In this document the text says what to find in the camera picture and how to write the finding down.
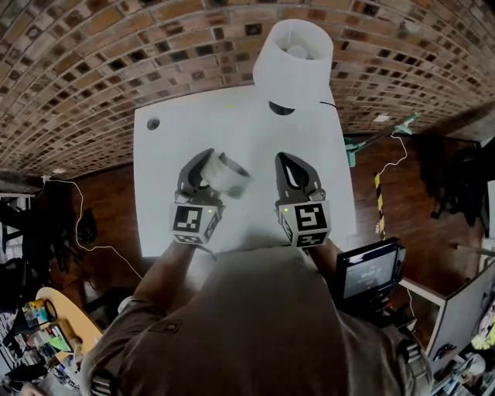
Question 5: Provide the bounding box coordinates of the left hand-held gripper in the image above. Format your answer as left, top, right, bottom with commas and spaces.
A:
169, 147, 227, 246

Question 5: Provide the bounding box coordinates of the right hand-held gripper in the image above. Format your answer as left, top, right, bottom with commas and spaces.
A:
274, 151, 333, 249

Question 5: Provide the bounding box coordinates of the person's right forearm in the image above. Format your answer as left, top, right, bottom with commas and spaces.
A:
308, 238, 344, 282

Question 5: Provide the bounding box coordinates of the person's left forearm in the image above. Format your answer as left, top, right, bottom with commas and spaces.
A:
132, 238, 199, 307

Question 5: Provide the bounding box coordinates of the green mop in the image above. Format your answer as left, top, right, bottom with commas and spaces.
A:
343, 111, 422, 168

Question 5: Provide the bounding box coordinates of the white table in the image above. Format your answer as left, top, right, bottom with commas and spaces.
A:
132, 84, 357, 259

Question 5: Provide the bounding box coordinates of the yellow black striped floor strip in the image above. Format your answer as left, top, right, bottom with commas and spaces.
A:
372, 171, 388, 241

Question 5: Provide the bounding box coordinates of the white shade table lamp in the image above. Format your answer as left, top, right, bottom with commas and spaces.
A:
251, 19, 335, 117

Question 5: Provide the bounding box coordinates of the black computer monitor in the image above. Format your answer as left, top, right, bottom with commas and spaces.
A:
333, 237, 408, 303

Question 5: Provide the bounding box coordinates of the black office chair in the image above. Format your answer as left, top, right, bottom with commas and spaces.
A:
418, 130, 487, 228

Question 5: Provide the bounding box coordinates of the person's grey shirt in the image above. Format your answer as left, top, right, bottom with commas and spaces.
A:
78, 246, 435, 396

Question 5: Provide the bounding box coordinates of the round wooden table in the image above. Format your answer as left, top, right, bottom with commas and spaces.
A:
34, 286, 104, 361

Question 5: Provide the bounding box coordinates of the white partition cabinet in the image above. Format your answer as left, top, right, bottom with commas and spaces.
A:
398, 258, 495, 363

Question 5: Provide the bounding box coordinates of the white power cable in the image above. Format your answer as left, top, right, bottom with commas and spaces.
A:
376, 132, 410, 178

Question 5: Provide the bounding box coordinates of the long white cable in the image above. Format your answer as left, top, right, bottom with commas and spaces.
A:
41, 175, 145, 280

